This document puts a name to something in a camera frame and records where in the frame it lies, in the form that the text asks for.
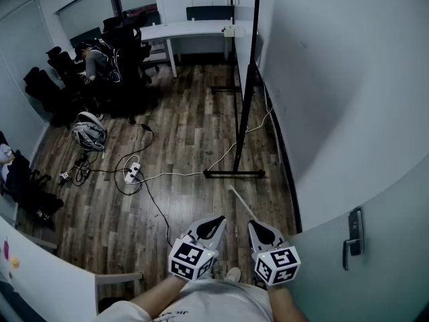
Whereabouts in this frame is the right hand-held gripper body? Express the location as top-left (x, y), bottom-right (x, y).
top-left (251, 238), bottom-right (302, 286)

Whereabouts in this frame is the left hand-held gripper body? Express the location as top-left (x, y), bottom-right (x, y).
top-left (168, 233), bottom-right (219, 282)

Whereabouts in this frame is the white board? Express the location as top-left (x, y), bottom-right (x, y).
top-left (202, 0), bottom-right (268, 180)

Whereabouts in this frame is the person's right forearm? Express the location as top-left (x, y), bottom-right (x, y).
top-left (266, 284), bottom-right (311, 322)

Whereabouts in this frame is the person's left forearm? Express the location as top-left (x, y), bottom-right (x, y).
top-left (129, 275), bottom-right (188, 319)

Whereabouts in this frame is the white wooden stick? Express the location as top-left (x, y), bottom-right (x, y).
top-left (229, 184), bottom-right (259, 223)

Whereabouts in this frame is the person's white t-shirt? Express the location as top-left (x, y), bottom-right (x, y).
top-left (90, 278), bottom-right (279, 322)

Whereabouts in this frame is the white power strip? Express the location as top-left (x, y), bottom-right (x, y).
top-left (123, 162), bottom-right (141, 184)

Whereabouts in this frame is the grey door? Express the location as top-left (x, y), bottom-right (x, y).
top-left (287, 158), bottom-right (429, 322)

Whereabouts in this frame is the grey backpack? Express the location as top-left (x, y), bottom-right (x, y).
top-left (71, 121), bottom-right (107, 153)

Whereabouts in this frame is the white panel with colourful stickers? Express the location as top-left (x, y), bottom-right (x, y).
top-left (0, 215), bottom-right (99, 322)

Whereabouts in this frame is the black sneaker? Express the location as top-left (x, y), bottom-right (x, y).
top-left (36, 209), bottom-right (57, 231)

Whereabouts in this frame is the grey metal bar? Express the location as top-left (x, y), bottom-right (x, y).
top-left (19, 232), bottom-right (58, 254)

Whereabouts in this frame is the chair covered with black clothes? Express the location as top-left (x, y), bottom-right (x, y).
top-left (0, 131), bottom-right (64, 231)

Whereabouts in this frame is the black office chair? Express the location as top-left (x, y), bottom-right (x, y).
top-left (46, 46), bottom-right (84, 83)
top-left (101, 11), bottom-right (161, 85)
top-left (23, 66), bottom-right (84, 127)

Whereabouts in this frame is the white desk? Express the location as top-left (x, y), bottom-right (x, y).
top-left (139, 20), bottom-right (259, 78)

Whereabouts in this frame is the beige box with red knob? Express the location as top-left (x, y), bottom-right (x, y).
top-left (223, 25), bottom-right (245, 38)

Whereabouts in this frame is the dark desk divider panel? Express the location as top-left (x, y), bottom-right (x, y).
top-left (186, 5), bottom-right (235, 21)
top-left (69, 27), bottom-right (103, 49)

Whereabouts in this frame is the window with blinds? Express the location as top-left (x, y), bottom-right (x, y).
top-left (55, 0), bottom-right (158, 40)

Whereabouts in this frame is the long black cable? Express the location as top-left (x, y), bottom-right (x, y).
top-left (133, 172), bottom-right (174, 248)

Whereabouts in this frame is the white cable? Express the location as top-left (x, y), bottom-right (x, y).
top-left (124, 84), bottom-right (275, 182)

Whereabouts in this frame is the dark metal door handle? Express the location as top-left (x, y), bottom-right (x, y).
top-left (342, 207), bottom-right (365, 272)

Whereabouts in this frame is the black cable with adapter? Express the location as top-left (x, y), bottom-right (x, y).
top-left (113, 118), bottom-right (155, 196)

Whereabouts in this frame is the tangle of black cables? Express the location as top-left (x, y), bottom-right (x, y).
top-left (68, 151), bottom-right (93, 187)

